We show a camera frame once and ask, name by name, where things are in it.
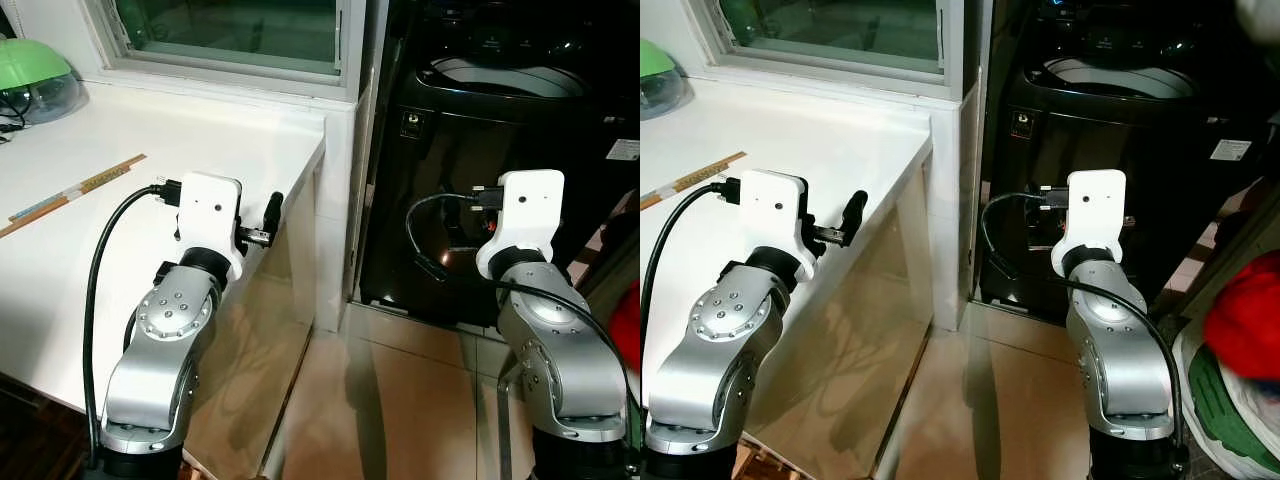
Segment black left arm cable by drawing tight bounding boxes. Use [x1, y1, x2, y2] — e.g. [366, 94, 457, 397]
[83, 180, 184, 471]
[640, 180, 743, 336]

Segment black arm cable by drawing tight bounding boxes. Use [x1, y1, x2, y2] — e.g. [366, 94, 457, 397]
[980, 185, 1189, 446]
[405, 185, 641, 411]
[83, 180, 184, 471]
[640, 180, 743, 336]

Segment green clear dome appliance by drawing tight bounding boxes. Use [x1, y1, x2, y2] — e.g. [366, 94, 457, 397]
[640, 38, 691, 121]
[0, 38, 86, 126]

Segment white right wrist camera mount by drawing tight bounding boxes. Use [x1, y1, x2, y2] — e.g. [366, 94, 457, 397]
[476, 168, 564, 281]
[1050, 168, 1129, 279]

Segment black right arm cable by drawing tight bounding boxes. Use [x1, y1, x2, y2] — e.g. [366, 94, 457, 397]
[405, 185, 641, 411]
[980, 185, 1189, 446]

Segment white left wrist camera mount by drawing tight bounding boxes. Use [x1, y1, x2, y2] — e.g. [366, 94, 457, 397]
[738, 170, 809, 283]
[175, 172, 246, 283]

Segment wooden ruler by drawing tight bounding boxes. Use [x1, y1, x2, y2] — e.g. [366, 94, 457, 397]
[0, 153, 148, 239]
[640, 150, 749, 211]

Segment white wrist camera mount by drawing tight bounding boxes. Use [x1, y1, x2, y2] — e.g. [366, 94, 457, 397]
[175, 172, 246, 283]
[476, 168, 564, 281]
[738, 170, 809, 283]
[1050, 168, 1129, 279]

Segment white framed window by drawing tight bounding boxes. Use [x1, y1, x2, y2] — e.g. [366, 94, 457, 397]
[85, 0, 366, 101]
[695, 0, 966, 99]

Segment white green laundry basket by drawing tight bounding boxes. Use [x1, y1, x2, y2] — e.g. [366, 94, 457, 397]
[1170, 320, 1280, 476]

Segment black top-load washing machine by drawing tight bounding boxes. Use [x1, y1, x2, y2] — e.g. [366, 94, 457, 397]
[358, 0, 641, 311]
[975, 0, 1280, 326]

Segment red garment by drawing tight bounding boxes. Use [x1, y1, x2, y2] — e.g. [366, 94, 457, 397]
[1203, 252, 1280, 379]
[608, 280, 641, 376]

